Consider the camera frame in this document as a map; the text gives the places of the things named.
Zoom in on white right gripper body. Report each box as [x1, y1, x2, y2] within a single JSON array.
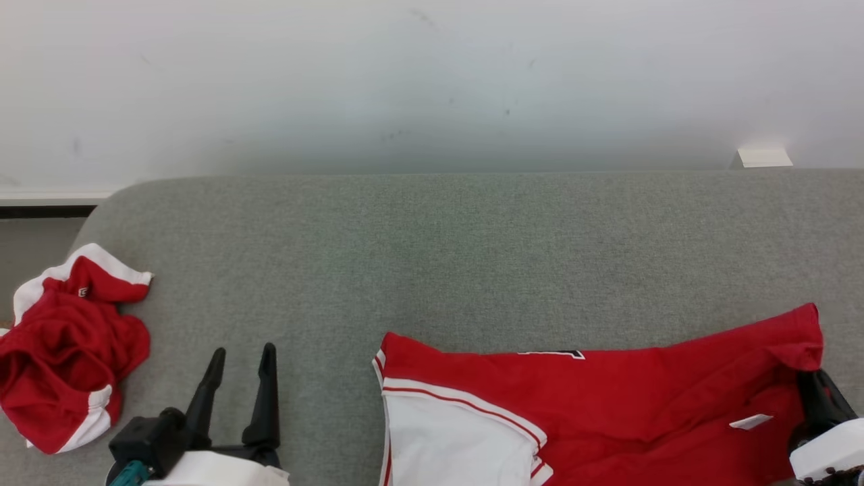
[[786, 417, 864, 486]]

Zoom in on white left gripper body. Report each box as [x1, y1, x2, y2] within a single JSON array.
[[145, 442, 292, 486]]

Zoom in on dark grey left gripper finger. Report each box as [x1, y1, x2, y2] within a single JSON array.
[[242, 343, 281, 451], [184, 348, 227, 451]]

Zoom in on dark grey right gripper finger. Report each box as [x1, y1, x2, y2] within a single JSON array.
[[815, 369, 859, 427], [795, 369, 836, 444]]

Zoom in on red shorts with number 23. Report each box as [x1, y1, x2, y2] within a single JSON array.
[[0, 243, 155, 456]]

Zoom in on red and white jersey shirt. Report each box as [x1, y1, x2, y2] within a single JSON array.
[[372, 303, 825, 486]]

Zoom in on grey fabric sofa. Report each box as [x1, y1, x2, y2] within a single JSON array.
[[0, 169, 864, 486]]

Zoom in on small white box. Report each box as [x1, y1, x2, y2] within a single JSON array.
[[734, 146, 794, 169]]

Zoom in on white baseboard strip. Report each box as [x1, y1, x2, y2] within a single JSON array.
[[0, 191, 114, 205]]

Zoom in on teal cable connector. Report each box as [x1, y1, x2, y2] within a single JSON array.
[[107, 460, 149, 486]]

